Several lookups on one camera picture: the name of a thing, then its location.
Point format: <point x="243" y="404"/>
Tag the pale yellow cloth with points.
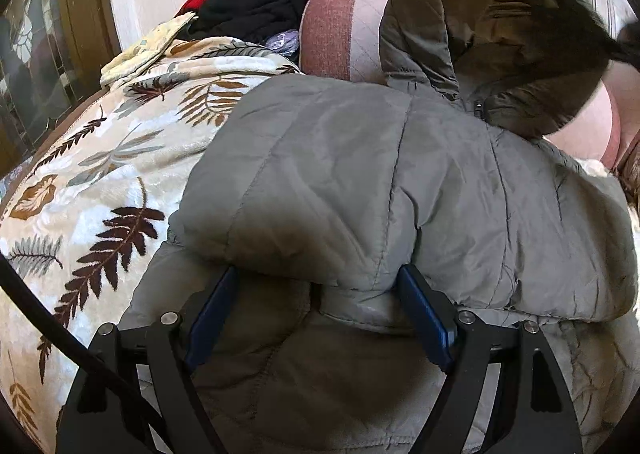
<point x="145" y="51"/>

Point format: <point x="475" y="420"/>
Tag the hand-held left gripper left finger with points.
<point x="212" y="314"/>

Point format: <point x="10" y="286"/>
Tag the pink bolster cushion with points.
<point x="340" y="29"/>

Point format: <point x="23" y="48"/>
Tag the purple plastic bag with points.
<point x="285" y="41"/>

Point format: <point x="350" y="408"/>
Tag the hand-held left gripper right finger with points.
<point x="425" y="319"/>

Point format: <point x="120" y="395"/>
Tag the wooden door with glass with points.
<point x="40" y="59"/>

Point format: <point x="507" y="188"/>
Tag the black clothes pile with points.
<point x="260" y="6"/>

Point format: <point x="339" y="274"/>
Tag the leaf print blanket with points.
<point x="100" y="174"/>

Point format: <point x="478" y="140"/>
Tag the grey quilted hooded jacket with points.
<point x="350" y="174"/>

